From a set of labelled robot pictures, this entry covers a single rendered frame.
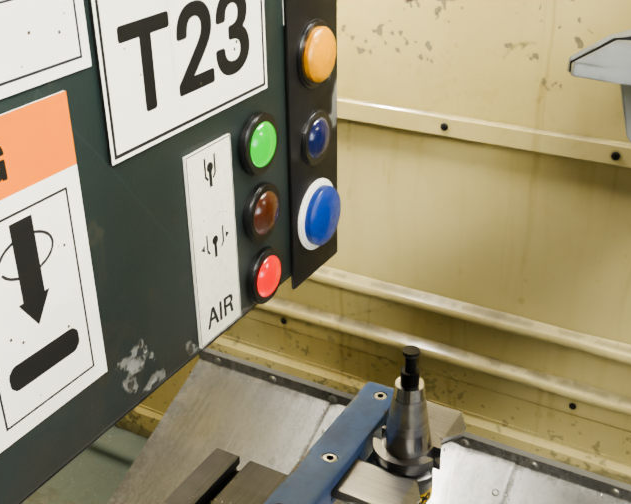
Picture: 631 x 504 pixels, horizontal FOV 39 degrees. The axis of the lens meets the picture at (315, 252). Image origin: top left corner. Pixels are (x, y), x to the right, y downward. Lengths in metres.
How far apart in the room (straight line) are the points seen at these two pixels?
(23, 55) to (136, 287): 0.10
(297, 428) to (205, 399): 0.18
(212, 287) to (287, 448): 1.12
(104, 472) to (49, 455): 1.51
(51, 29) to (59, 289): 0.08
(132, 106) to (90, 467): 1.57
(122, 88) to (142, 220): 0.05
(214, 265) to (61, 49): 0.13
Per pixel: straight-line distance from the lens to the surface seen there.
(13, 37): 0.27
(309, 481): 0.80
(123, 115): 0.31
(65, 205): 0.30
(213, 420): 1.55
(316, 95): 0.42
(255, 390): 1.55
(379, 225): 1.30
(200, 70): 0.34
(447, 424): 0.88
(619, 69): 0.42
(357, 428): 0.85
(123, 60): 0.31
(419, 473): 0.83
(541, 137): 1.15
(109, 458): 1.84
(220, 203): 0.37
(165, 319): 0.36
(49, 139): 0.29
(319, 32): 0.40
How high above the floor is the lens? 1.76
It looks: 28 degrees down
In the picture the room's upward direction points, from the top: 1 degrees counter-clockwise
